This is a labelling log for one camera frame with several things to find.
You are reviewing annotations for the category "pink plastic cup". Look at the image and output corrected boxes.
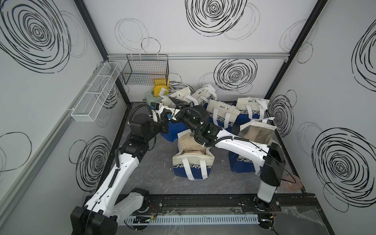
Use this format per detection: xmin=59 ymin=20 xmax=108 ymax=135
xmin=282 ymin=175 xmax=303 ymax=193

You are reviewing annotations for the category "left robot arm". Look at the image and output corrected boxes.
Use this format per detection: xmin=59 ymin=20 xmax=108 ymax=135
xmin=70 ymin=103 xmax=176 ymax=235

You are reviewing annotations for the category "grey cable duct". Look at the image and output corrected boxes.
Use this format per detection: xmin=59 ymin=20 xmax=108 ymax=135
xmin=120 ymin=214 xmax=259 ymax=227

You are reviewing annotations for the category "black wire basket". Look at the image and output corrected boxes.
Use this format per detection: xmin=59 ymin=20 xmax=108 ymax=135
xmin=121 ymin=54 xmax=169 ymax=86

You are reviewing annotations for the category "white wire shelf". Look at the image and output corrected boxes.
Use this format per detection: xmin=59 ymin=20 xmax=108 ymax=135
xmin=71 ymin=62 xmax=120 ymax=122

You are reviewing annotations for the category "takeout bag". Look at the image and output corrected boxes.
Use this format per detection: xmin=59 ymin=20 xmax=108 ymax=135
xmin=206 ymin=100 xmax=240 ymax=132
xmin=228 ymin=120 xmax=277 ymax=175
xmin=161 ymin=87 xmax=193 ymax=143
xmin=233 ymin=97 xmax=269 ymax=125
xmin=172 ymin=130 xmax=215 ymax=181
xmin=192 ymin=84 xmax=217 ymax=108

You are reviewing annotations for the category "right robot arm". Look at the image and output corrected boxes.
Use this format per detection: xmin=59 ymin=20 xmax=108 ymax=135
xmin=167 ymin=106 xmax=286 ymax=211

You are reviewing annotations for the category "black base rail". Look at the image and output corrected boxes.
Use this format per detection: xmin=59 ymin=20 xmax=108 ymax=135
xmin=144 ymin=193 xmax=319 ymax=212

